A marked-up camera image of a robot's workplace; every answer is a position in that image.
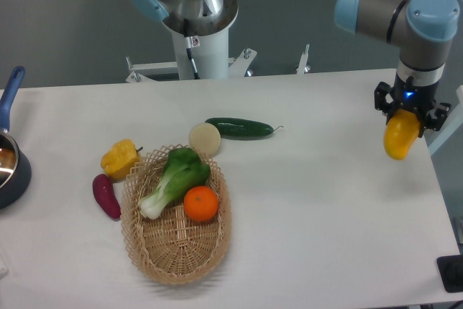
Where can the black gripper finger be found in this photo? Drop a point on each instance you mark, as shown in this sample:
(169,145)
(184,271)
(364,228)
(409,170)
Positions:
(435,118)
(385,101)

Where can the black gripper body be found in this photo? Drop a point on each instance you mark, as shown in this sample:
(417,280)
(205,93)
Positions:
(409,96)

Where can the yellow mango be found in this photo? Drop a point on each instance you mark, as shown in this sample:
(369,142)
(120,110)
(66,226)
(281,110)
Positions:
(400,133)

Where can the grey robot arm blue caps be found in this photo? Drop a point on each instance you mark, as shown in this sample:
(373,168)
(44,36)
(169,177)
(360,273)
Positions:
(423,30)

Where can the woven wicker basket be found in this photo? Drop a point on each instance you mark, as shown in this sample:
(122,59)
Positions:
(173,249)

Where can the black device at edge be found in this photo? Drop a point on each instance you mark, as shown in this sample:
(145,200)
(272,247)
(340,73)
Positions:
(450,270)

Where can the green cucumber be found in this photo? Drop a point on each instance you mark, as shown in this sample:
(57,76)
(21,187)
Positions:
(241,129)

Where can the orange fruit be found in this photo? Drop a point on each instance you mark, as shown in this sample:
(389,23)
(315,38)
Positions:
(200,203)

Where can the green bok choy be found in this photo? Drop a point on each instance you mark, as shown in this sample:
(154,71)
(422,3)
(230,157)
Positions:
(182,171)

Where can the yellow bell pepper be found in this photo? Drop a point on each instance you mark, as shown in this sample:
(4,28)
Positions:
(119,159)

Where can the purple sweet potato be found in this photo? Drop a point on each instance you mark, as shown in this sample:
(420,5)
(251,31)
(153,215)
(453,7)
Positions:
(104,195)

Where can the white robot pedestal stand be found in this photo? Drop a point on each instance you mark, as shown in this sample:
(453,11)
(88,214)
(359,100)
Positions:
(197,57)

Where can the dark pot blue handle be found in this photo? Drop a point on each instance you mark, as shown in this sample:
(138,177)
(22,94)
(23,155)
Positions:
(16,170)

